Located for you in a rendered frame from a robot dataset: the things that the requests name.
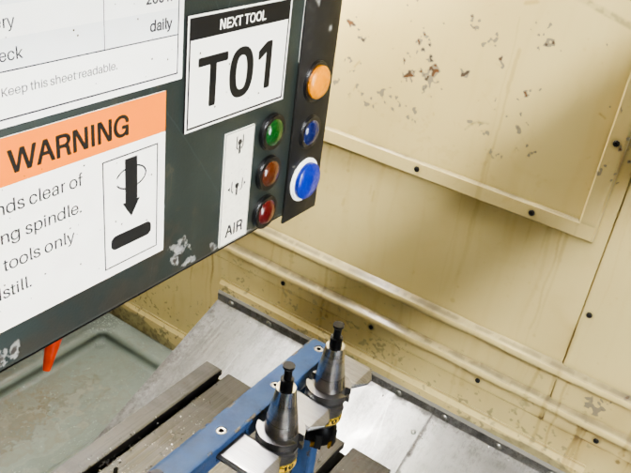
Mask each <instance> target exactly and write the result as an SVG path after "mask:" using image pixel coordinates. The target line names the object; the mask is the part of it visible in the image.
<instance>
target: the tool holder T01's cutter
mask: <svg viewBox="0 0 631 473"><path fill-rule="evenodd" d="M336 434H337V424H335V425H333V426H332V427H331V428H328V429H318V430H314V431H311V432H305V437H304V440H309V441H310V447H311V448H314V449H318V450H320V449H321V446H326V445H328V446H327V448H328V449H329V448H330V447H332V446H333V444H334V443H335V439H336Z"/></svg>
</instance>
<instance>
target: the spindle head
mask: <svg viewBox="0 0 631 473"><path fill-rule="evenodd" d="M261 1H267V0H184V24H183V56H182V79H179V80H176V81H173V82H169V83H166V84H160V85H156V86H152V87H149V88H146V89H143V90H139V91H136V92H132V93H129V94H126V95H122V96H119V97H115V98H112V99H106V100H103V101H99V102H96V103H92V104H89V105H86V106H82V107H79V108H75V109H72V110H68V111H65V112H62V113H58V114H52V115H49V116H45V117H42V118H39V119H35V120H32V121H28V122H25V123H22V124H19V125H15V126H11V127H8V128H4V129H1V130H0V138H2V137H5V136H9V135H11V134H15V133H18V132H22V131H25V130H31V129H33V128H37V127H40V126H44V125H47V124H51V123H53V122H57V121H60V120H63V119H67V118H70V117H74V116H76V115H80V114H86V113H89V112H93V111H96V110H98V109H102V108H105V107H109V106H112V105H116V104H118V103H122V102H125V101H129V100H132V99H138V98H141V97H144V96H147V95H151V94H154V93H158V92H161V91H164V90H165V91H166V114H165V164H164V215H163V250H162V251H160V252H157V253H155V254H153V255H151V256H149V257H148V258H146V259H145V260H143V261H141V262H139V263H137V264H135V265H133V266H131V267H128V268H126V269H124V270H122V271H120V272H118V273H116V274H115V275H113V276H112V277H110V278H108V279H106V280H104V281H102V282H99V283H97V284H95V285H93V286H91V287H89V288H87V289H85V290H84V291H82V292H80V293H78V294H77V295H75V296H73V297H71V298H68V299H66V300H64V301H62V302H60V303H58V304H56V305H54V306H53V307H51V308H49V309H47V310H45V311H44V312H42V313H39V314H37V315H35V316H33V317H31V318H29V319H27V320H25V321H23V322H22V323H20V324H18V325H16V326H14V327H12V328H10V329H8V330H6V331H4V332H2V333H0V373H2V372H3V371H5V370H6V369H8V368H10V367H12V366H13V365H15V364H17V363H19V362H21V361H22V360H24V359H27V358H29V357H30V356H32V355H34V354H36V353H37V352H38V351H40V350H42V349H44V348H45V347H47V346H49V345H51V344H53V343H55V342H57V341H59V340H61V339H62V338H64V337H66V336H68V335H69V334H71V333H72V332H74V331H76V330H77V329H79V328H82V327H84V326H85V325H87V324H89V323H91V322H92V321H94V320H96V319H98V318H100V317H101V316H103V315H105V314H107V313H108V312H110V311H112V310H114V309H116V308H117V307H119V306H121V305H123V304H124V303H126V302H128V301H130V300H132V299H133V298H136V297H138V296H140V295H141V294H143V293H144V292H146V291H147V290H149V289H151V288H153V287H155V286H156V285H158V284H160V283H162V282H164V281H166V280H168V279H170V278H172V277H173V276H175V275H177V274H178V273H179V272H181V271H183V270H185V269H187V268H188V267H191V266H193V265H195V264H196V263H198V262H200V261H202V260H204V259H205V258H207V257H209V256H211V255H212V254H213V253H215V252H218V251H219V250H221V249H223V248H225V247H227V246H228V245H230V244H232V243H234V242H235V241H237V240H239V239H241V238H243V237H245V236H247V235H249V234H250V233H251V232H253V231H255V230H257V229H258V228H256V227H254V224H253V212H254V207H255V205H256V204H257V202H258V201H259V200H260V199H261V198H262V197H263V196H265V195H267V194H271V195H273V196H275V198H276V200H277V210H276V213H275V216H274V218H273V220H272V221H274V220H275V219H277V218H279V217H281V216H282V211H283V202H284V194H285V178H286V169H287V161H288V152H289V144H290V135H291V127H292V118H293V110H294V101H295V92H296V83H297V75H298V66H299V55H300V39H301V30H302V21H303V12H304V4H305V0H293V2H292V11H291V21H290V29H289V39H288V48H287V58H286V67H285V84H284V93H283V99H280V100H277V101H274V102H273V103H270V104H267V105H264V106H262V107H259V108H256V109H253V110H251V111H249V112H246V113H243V114H239V115H236V116H233V117H231V118H228V119H225V120H223V121H220V122H218V123H215V124H212V125H209V126H207V127H204V128H202V129H199V130H195V131H192V132H189V133H187V134H183V106H184V76H185V46H186V16H187V15H193V14H197V13H202V12H207V11H212V10H217V9H222V8H231V7H236V6H241V5H247V4H251V3H256V2H261ZM274 113H278V114H281V115H282V116H283V117H284V119H285V134H284V137H283V139H282V141H281V142H280V143H279V144H278V145H277V146H276V147H275V148H274V149H272V150H266V149H263V148H262V146H261V145H260V142H259V133H260V130H261V127H262V125H263V123H264V121H265V120H266V118H267V117H268V116H269V115H271V114H274ZM251 124H255V129H254V151H253V162H252V172H251V184H250V195H249V206H248V218H247V229H246V234H245V235H243V236H240V237H239V238H237V239H235V240H233V241H231V242H230V243H228V244H226V245H224V246H222V247H221V248H220V249H219V248H218V237H219V222H220V207H221V192H222V176H223V147H224V135H225V134H226V133H229V132H232V131H234V130H238V129H241V128H244V127H246V126H249V125H251ZM269 155H275V156H277V157H278V158H279V159H280V161H281V165H282V168H281V173H280V176H279V178H278V180H277V182H276V183H275V185H274V186H273V187H272V188H271V189H269V190H267V191H262V190H260V189H259V188H257V186H256V182H255V176H256V172H257V169H258V166H259V165H260V163H261V161H262V160H263V159H264V158H266V157H267V156H269Z"/></svg>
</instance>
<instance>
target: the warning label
mask: <svg viewBox="0 0 631 473"><path fill-rule="evenodd" d="M165 114H166V91H165V90H164V91H161V92H158V93H154V94H151V95H147V96H144V97H141V98H138V99H132V100H129V101H125V102H122V103H118V104H116V105H112V106H109V107H105V108H102V109H98V110H96V111H93V112H89V113H86V114H80V115H76V116H74V117H70V118H67V119H63V120H60V121H57V122H53V123H51V124H47V125H44V126H40V127H37V128H33V129H31V130H25V131H22V132H18V133H15V134H11V135H9V136H5V137H2V138H0V333H2V332H4V331H6V330H8V329H10V328H12V327H14V326H16V325H18V324H20V323H22V322H23V321H25V320H27V319H29V318H31V317H33V316H35V315H37V314H39V313H42V312H44V311H45V310H47V309H49V308H51V307H53V306H54V305H56V304H58V303H60V302H62V301H64V300H66V299H68V298H71V297H73V296H75V295H77V294H78V293H80V292H82V291H84V290H85V289H87V288H89V287H91V286H93V285H95V284H97V283H99V282H102V281H104V280H106V279H108V278H110V277H112V276H113V275H115V274H116V273H118V272H120V271H122V270H124V269H126V268H128V267H131V266H133V265H135V264H137V263H139V262H141V261H143V260H145V259H146V258H148V257H149V256H151V255H153V254H155V253H157V252H160V251H162V250H163V215H164V164H165Z"/></svg>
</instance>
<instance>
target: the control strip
mask: <svg viewBox="0 0 631 473"><path fill-rule="evenodd" d="M342 1H343V0H306V1H305V10H304V18H303V27H302V35H301V44H300V60H299V66H298V75H297V83H296V92H295V101H294V110H293V118H292V127H291V135H290V144H289V152H288V161H287V169H286V178H285V194H284V202H283V211H282V219H281V223H285V222H287V221H289V220H291V219H293V218H294V217H296V216H298V215H299V214H300V213H302V212H304V211H305V210H307V209H309V208H311V207H312V206H314V205H315V202H316V189H317V187H316V189H315V191H314V193H313V194H312V195H311V196H310V197H308V198H306V199H300V198H299V197H297V196H296V194H295V190H294V188H295V182H296V178H297V176H298V173H299V172H300V169H301V168H302V167H303V166H304V165H305V164H306V163H308V162H314V163H316V164H317V165H318V167H319V168H320V162H321V154H322V147H323V141H324V133H325V127H326V119H327V112H328V105H329V98H330V92H331V81H330V85H329V88H328V90H327V92H326V93H325V95H324V96H323V97H321V98H320V99H312V98H311V97H310V96H309V93H308V83H309V80H310V77H311V75H312V73H313V71H314V70H315V69H316V68H317V67H318V66H320V65H323V66H326V67H328V69H329V71H330V73H331V78H332V71H333V64H334V57H335V50H336V43H337V36H338V29H339V22H340V15H341V8H342ZM276 119H280V120H282V122H283V123H284V133H283V136H282V138H281V140H280V141H279V143H280V142H281V141H282V139H283V137H284V134H285V119H284V117H283V116H282V115H281V114H278V113H274V114H271V115H269V116H268V117H267V118H266V120H265V121H264V123H263V125H262V127H261V130H260V133H259V142H260V145H261V146H262V148H263V149H266V150H272V149H274V148H275V147H276V146H277V145H278V144H279V143H278V144H276V145H273V146H270V145H268V143H267V139H266V137H267V131H268V129H269V126H270V124H271V123H272V122H273V121H274V120H276ZM314 120H316V121H317V122H318V124H319V133H318V136H317V138H316V140H315V141H314V142H313V143H312V144H311V145H307V144H306V143H305V142H304V133H305V131H306V128H307V127H308V125H309V124H310V123H311V122H312V121H314ZM272 161H277V162H278V164H279V166H280V171H279V175H278V177H277V179H276V181H275V182H274V183H273V184H272V185H271V186H269V187H266V186H264V184H263V181H262V177H263V173H264V171H265V169H266V167H267V166H268V164H269V163H270V162H272ZM281 168H282V165H281V161H280V159H279V158H278V157H277V156H275V155H269V156H267V157H266V158H264V159H263V160H262V161H261V163H260V165H259V166H258V169H257V172H256V176H255V182H256V186H257V188H259V189H260V190H262V191H267V190H269V189H271V188H272V187H273V186H274V185H275V183H276V182H277V180H278V178H279V176H280V173H281ZM269 200H271V201H273V202H274V204H275V212H274V215H273V217H272V219H271V220H270V222H269V223H267V224H264V225H262V224H260V222H259V213H260V210H261V208H262V206H263V205H264V204H265V203H266V202H267V201H269ZM276 210H277V200H276V198H275V196H273V195H271V194H267V195H265V196H263V197H262V198H261V199H260V200H259V201H258V202H257V204H256V205H255V207H254V212H253V224H254V227H256V228H258V229H263V228H265V227H266V226H268V225H269V224H270V223H271V221H272V220H273V218H274V216H275V213H276Z"/></svg>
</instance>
